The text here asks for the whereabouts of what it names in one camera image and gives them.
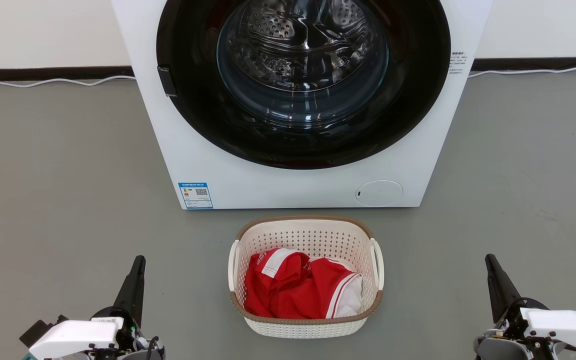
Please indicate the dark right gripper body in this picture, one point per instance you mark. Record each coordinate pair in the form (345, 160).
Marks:
(508, 342)

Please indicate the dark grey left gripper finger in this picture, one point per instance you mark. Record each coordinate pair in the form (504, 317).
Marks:
(132, 290)

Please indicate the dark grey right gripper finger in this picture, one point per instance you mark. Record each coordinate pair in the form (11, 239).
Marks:
(502, 290)

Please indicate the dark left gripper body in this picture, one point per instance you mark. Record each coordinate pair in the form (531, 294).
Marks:
(127, 332)

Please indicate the white laundry basket brown rim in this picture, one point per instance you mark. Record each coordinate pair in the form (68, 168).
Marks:
(308, 235)

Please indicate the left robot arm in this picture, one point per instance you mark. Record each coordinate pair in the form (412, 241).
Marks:
(43, 331)

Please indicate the blue energy label sticker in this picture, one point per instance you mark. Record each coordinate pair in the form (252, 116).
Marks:
(195, 195)

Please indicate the red white-striped sports garment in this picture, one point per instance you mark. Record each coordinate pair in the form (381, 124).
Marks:
(288, 295)

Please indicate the round white filter cover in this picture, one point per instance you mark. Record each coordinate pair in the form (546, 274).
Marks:
(379, 193)

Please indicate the black round washer door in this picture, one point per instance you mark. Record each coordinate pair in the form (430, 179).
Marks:
(193, 115)

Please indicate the white front-load washing machine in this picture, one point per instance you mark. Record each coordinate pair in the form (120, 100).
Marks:
(293, 190)

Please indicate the black baseboard strip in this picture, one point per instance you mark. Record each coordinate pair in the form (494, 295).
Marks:
(543, 63)
(43, 74)

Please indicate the black text warning sticker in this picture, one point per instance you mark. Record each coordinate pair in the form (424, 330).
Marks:
(458, 62)

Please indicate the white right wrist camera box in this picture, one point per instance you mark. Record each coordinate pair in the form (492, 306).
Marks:
(563, 327)

